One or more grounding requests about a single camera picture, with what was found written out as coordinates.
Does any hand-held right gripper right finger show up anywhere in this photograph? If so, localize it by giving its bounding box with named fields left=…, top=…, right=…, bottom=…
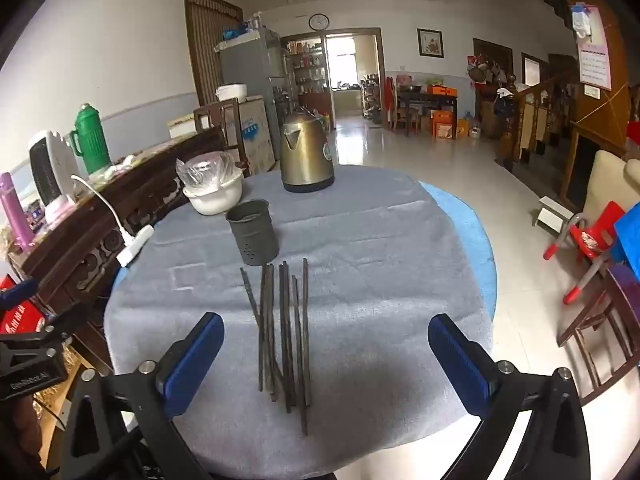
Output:
left=427, top=312, right=594, bottom=480

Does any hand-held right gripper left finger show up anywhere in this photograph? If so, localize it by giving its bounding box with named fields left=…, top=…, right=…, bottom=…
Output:
left=59, top=311, right=226, bottom=480

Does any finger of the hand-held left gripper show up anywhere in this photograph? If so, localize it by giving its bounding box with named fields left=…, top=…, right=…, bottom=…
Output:
left=0, top=277, right=40, bottom=314

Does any bundle of dark chopsticks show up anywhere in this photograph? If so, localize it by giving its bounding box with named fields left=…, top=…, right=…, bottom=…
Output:
left=240, top=258, right=313, bottom=437

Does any grey perforated chopstick holder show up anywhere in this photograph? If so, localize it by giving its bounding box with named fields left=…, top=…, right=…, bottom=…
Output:
left=225, top=199, right=280, bottom=266

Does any red box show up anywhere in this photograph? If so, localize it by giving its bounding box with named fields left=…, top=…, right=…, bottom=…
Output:
left=0, top=274, right=52, bottom=337

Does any dark carved wooden sideboard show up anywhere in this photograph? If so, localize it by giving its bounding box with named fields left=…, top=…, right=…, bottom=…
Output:
left=7, top=125, right=237, bottom=377

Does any pink bottle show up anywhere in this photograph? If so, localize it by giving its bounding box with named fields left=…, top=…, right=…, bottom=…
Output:
left=0, top=172, right=37, bottom=252

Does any grey table cloth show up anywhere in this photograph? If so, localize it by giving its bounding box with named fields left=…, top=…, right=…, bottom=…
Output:
left=102, top=164, right=496, bottom=479

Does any white power strip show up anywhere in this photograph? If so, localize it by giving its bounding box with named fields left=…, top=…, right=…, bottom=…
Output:
left=116, top=224, right=155, bottom=267

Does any white fan heater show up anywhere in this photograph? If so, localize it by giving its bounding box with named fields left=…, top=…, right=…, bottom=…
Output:
left=27, top=129, right=77, bottom=222

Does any white enamel pot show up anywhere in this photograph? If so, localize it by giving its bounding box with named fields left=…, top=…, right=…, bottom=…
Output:
left=182, top=170, right=245, bottom=216

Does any brown wooden chair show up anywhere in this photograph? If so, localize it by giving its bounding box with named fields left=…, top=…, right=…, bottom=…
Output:
left=556, top=259, right=640, bottom=407

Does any green thermos flask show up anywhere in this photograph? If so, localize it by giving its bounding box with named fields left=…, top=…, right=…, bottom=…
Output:
left=68, top=103, right=112, bottom=176

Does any white step stool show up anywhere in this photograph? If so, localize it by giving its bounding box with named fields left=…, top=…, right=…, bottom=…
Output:
left=532, top=195, right=576, bottom=235

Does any red child chair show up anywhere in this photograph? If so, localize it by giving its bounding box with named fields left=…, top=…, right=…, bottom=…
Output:
left=543, top=200, right=627, bottom=305

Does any blue cloth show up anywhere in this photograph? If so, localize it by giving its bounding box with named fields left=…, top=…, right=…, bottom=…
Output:
left=613, top=209, right=640, bottom=267

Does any gold electric kettle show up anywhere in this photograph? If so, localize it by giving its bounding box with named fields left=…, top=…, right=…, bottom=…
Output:
left=278, top=108, right=336, bottom=194

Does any cream armchair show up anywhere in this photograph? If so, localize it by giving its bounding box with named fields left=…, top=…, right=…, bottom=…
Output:
left=582, top=149, right=640, bottom=222

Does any dark wooden chair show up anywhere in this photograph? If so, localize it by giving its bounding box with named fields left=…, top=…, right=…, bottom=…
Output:
left=193, top=97, right=251, bottom=177

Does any orange carton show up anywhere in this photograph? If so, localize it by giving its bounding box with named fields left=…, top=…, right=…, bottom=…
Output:
left=429, top=109, right=457, bottom=140

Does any wooden stair railing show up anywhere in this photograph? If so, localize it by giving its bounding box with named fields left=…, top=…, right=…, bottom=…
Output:
left=494, top=74, right=577, bottom=172

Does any dark wooden side table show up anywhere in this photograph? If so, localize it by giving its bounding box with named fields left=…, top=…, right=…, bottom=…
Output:
left=394, top=91, right=459, bottom=137

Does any grey refrigerator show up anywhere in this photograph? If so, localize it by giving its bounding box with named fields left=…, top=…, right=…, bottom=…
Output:
left=219, top=27, right=297, bottom=117

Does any brown striped door curtain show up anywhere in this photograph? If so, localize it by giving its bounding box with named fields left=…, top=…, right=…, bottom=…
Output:
left=183, top=0, right=245, bottom=107

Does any white power cable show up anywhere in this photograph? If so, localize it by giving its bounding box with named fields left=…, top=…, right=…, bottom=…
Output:
left=70, top=174, right=132, bottom=242

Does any framed wall picture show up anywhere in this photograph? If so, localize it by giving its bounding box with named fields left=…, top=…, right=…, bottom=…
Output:
left=417, top=28, right=445, bottom=59

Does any pink wall calendar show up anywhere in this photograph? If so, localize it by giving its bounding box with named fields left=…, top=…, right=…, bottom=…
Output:
left=574, top=4, right=614, bottom=92

